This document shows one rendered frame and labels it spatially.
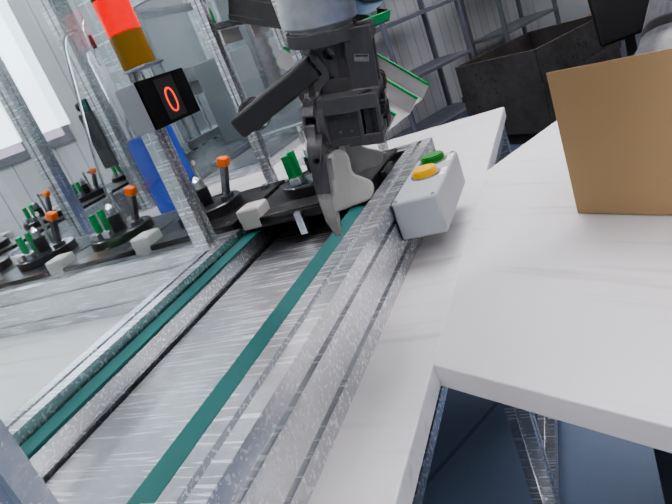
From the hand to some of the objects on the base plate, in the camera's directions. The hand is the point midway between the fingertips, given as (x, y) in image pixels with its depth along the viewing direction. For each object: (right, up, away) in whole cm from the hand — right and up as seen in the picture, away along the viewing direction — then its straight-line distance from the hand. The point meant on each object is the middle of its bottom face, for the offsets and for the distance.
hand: (338, 209), depth 67 cm
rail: (+6, -11, +13) cm, 18 cm away
